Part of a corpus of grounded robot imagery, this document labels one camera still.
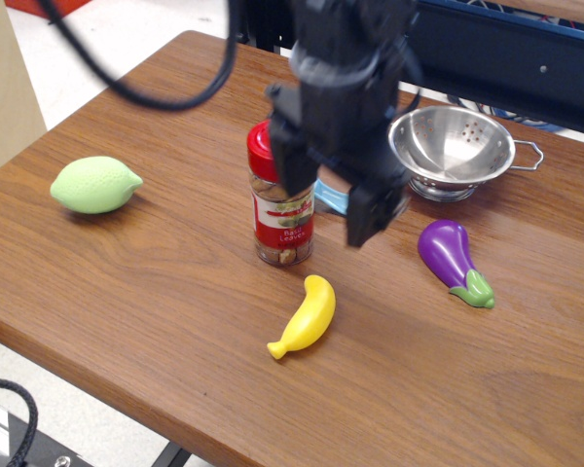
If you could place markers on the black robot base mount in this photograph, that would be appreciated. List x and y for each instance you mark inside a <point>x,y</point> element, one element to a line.
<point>44,450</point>

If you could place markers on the steel colander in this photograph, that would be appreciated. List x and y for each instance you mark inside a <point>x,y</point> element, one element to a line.
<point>451,151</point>

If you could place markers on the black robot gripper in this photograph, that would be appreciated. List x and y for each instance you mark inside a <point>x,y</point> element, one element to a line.
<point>345,129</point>

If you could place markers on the yellow toy banana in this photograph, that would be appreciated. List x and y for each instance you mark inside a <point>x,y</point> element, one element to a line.
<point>311,319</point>

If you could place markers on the purple toy eggplant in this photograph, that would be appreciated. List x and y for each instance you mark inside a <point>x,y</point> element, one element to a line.
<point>444,247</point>

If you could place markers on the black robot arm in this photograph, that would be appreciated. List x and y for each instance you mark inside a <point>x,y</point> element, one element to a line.
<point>349,58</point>

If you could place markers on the green toy lime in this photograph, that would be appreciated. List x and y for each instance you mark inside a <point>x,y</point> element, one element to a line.
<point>95,185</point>

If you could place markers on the light blue ceramic spoon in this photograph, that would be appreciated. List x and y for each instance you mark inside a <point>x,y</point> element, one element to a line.
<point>334,199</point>

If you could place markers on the red-lidded spice jar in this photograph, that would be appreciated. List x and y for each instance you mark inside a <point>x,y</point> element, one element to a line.
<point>282,224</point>

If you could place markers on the light wooden panel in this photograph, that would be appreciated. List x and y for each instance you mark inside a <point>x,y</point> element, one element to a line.
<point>21,120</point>

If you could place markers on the black metal frame rail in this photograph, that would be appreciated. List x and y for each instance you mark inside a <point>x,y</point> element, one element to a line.
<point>520,65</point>

